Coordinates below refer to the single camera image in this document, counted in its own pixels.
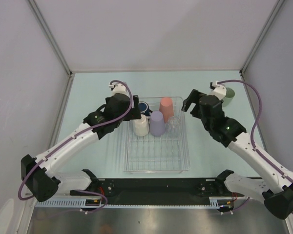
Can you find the light green plastic cup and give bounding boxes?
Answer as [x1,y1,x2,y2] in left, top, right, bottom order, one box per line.
[222,87,235,107]

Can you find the lavender plastic cup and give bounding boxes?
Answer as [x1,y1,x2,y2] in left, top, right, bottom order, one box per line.
[149,111,166,137]

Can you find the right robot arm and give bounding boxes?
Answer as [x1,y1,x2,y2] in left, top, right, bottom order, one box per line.
[182,89,293,220]

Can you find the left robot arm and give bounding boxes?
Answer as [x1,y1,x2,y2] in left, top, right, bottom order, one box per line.
[21,93,141,202]

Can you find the dark blue ceramic mug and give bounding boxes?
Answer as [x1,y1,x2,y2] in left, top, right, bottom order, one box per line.
[138,101,152,117]

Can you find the white ceramic mug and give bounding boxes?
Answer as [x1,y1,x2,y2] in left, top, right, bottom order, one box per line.
[133,115,149,137]

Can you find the clear glass cup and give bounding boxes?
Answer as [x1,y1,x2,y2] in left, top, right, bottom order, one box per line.
[167,116,181,137]

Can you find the pink plastic cup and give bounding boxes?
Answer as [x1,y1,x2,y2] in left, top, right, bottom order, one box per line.
[159,97,174,123]

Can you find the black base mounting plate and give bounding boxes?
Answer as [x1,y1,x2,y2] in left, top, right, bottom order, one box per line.
[70,177,245,206]

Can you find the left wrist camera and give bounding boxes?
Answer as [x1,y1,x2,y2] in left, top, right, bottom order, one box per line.
[108,82,129,96]

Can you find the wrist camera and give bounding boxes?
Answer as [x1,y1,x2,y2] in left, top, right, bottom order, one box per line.
[108,82,129,96]
[209,81,227,101]

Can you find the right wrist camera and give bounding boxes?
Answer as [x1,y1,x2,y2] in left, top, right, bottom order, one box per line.
[209,81,227,101]

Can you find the white wire dish rack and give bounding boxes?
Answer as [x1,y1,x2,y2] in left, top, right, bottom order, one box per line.
[119,97,190,173]

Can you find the white slotted cable duct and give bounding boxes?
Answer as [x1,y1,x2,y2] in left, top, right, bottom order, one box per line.
[35,197,233,209]

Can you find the left aluminium frame post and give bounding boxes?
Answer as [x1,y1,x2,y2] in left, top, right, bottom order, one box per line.
[26,0,72,77]

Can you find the aluminium frame post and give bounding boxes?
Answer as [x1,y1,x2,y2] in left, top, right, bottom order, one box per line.
[239,0,287,76]
[26,0,72,77]

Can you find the right aluminium frame post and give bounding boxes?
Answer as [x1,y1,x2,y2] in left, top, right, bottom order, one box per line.
[239,0,287,76]

